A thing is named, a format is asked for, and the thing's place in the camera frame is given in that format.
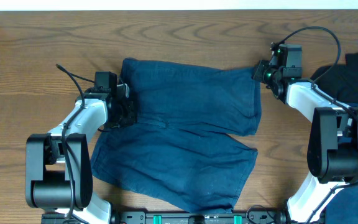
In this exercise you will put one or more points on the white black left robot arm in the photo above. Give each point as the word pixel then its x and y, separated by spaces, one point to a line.
pixel 58 176

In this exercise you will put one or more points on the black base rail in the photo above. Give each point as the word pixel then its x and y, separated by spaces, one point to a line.
pixel 189 218

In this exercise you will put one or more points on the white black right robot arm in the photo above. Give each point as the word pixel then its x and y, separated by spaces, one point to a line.
pixel 332 154

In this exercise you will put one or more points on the black garment on right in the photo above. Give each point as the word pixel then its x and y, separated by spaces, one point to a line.
pixel 340 81

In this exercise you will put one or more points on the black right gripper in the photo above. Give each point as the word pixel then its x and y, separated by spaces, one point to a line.
pixel 260 70

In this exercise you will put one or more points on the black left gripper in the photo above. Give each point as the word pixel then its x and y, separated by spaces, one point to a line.
pixel 131 119

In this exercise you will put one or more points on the dark blue denim shorts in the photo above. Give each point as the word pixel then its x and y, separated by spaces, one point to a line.
pixel 183 148

